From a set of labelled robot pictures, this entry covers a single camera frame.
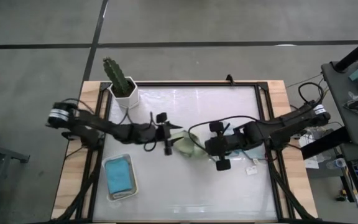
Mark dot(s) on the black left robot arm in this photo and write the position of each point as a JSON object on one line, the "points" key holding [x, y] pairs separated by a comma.
{"points": [[98, 126]]}

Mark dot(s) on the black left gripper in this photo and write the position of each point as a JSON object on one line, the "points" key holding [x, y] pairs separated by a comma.
{"points": [[158, 133]]}

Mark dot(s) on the teal microfiber towel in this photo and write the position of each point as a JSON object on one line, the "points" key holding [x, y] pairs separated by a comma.
{"points": [[118, 175]]}

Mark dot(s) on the clear plastic bottle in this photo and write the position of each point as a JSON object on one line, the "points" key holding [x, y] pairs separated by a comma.
{"points": [[337, 163]]}

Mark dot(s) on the grey workstation cart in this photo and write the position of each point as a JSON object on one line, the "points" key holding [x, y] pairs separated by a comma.
{"points": [[346, 130]]}

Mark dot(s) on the black slanted pole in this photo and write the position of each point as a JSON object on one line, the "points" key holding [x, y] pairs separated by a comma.
{"points": [[356, 53]]}

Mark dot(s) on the green cactus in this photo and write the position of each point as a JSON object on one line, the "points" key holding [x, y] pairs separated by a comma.
{"points": [[115, 74]]}

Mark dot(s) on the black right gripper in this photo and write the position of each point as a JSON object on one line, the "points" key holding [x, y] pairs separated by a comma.
{"points": [[225, 143]]}

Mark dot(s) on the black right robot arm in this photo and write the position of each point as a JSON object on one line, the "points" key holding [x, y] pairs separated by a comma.
{"points": [[291, 119]]}

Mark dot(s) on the small white paper label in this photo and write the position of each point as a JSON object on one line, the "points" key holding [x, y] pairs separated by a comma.
{"points": [[251, 170]]}

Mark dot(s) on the pale green microfiber towel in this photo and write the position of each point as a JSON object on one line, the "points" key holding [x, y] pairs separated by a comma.
{"points": [[188, 146]]}

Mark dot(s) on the grey metal bench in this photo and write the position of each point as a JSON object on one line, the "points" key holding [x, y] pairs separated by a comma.
{"points": [[5, 152]]}

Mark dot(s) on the white paper sheet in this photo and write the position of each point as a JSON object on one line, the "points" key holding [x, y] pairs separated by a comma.
{"points": [[309, 163]]}

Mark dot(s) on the light blue microfiber towel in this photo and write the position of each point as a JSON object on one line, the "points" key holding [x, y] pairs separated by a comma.
{"points": [[256, 154]]}

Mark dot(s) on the yellow and black tool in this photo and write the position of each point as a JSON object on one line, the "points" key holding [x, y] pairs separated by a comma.
{"points": [[342, 195]]}

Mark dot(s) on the white plastic tray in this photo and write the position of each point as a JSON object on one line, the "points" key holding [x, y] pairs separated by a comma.
{"points": [[135, 186]]}

